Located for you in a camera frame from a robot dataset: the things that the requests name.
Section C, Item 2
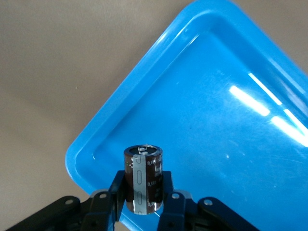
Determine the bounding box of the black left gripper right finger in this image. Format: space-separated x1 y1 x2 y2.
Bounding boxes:
157 170 260 231

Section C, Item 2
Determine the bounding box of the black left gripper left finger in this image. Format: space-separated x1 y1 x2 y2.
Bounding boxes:
7 170 127 231

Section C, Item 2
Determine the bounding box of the blue plastic tray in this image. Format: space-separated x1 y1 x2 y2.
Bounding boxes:
64 0 308 231

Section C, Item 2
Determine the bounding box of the dark brown electrolytic capacitor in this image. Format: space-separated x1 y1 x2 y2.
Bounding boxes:
123 143 164 215

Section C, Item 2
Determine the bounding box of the brown table mat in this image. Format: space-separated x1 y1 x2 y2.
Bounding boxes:
0 0 308 231

